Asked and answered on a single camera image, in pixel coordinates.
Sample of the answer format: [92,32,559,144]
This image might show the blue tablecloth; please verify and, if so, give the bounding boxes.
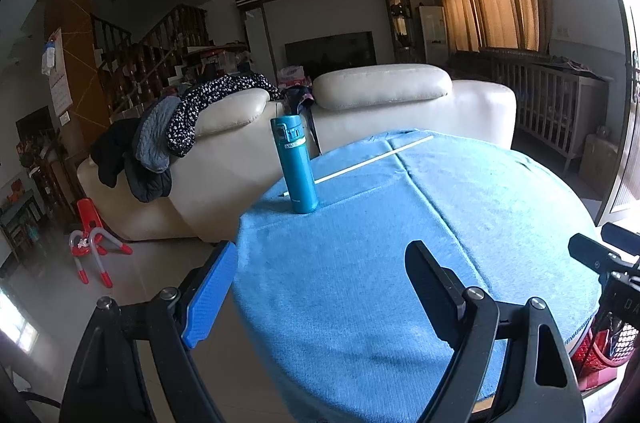
[231,129,606,423]

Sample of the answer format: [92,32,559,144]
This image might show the white standing air conditioner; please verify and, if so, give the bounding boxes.
[417,6,448,65]

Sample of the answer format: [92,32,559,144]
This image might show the wooden stair railing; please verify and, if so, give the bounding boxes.
[92,4,210,119]

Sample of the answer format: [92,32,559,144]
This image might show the cardboard box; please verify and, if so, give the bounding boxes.
[579,133,621,199]

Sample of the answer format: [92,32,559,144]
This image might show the black jacket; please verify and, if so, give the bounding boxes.
[90,118,142,189]

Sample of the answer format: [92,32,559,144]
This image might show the red mesh basket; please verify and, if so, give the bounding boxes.
[570,275,640,391]

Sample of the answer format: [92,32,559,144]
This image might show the metal entrance door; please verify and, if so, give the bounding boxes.
[595,0,640,229]

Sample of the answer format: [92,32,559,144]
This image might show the dark grey padded jacket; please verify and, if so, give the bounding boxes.
[124,156,173,204]

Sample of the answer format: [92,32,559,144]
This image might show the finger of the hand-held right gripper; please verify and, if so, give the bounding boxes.
[568,233,626,275]
[601,222,640,251]

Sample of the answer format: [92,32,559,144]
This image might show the wall calendar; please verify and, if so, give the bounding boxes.
[42,28,73,114]

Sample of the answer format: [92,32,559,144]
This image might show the black television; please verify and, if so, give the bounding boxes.
[285,31,376,76]

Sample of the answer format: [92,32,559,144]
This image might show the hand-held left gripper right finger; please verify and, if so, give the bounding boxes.
[405,240,586,423]

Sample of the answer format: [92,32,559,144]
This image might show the wooden display cabinet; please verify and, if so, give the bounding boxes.
[385,0,418,64]

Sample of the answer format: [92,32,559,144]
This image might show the dark bag with strap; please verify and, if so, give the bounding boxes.
[280,84,321,154]

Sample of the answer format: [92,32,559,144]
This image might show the teal thermos bottle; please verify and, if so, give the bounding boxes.
[270,114,319,215]

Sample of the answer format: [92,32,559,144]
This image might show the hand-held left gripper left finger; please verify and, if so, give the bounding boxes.
[60,240,239,423]

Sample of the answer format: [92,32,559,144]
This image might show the white baby crib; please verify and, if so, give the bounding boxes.
[480,47,613,176]

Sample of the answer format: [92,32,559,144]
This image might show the cluttered wooden shelf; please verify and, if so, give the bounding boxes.
[0,106,76,274]

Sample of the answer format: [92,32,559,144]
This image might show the pink plastic bag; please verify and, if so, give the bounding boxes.
[277,66,306,86]

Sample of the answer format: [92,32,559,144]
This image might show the cream leather sofa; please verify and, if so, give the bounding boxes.
[77,64,517,244]

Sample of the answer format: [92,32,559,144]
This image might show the grey knitted garment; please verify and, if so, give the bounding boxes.
[132,96,182,174]

